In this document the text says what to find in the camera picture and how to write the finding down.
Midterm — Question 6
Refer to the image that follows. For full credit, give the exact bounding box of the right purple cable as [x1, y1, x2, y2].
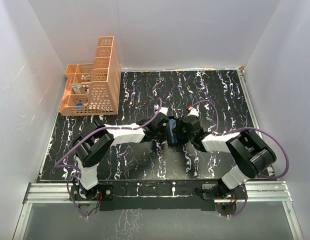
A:
[187, 100, 290, 218]

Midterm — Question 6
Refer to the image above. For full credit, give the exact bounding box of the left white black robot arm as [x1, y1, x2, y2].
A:
[73, 112, 170, 200]

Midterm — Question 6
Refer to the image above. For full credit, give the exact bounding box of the black sunglasses case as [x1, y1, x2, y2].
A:
[166, 116, 189, 147]

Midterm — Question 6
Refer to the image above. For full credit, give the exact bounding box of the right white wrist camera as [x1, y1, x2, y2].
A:
[187, 106, 199, 118]

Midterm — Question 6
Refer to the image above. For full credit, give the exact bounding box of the grey white small box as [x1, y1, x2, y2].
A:
[72, 83, 86, 95]

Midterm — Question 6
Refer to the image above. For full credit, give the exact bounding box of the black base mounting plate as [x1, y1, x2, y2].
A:
[68, 179, 247, 215]

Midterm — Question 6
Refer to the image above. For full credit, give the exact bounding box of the orange plastic desk organizer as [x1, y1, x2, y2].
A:
[59, 36, 121, 117]

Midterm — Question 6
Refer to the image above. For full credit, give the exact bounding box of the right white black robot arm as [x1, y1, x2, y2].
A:
[167, 115, 277, 199]

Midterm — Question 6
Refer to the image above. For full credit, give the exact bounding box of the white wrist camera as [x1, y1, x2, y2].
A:
[187, 106, 199, 118]
[154, 104, 169, 116]

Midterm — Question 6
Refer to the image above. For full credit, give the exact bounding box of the aluminium frame rail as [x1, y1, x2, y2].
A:
[236, 67, 274, 176]

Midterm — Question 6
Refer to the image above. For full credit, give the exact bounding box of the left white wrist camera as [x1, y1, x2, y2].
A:
[154, 104, 169, 116]

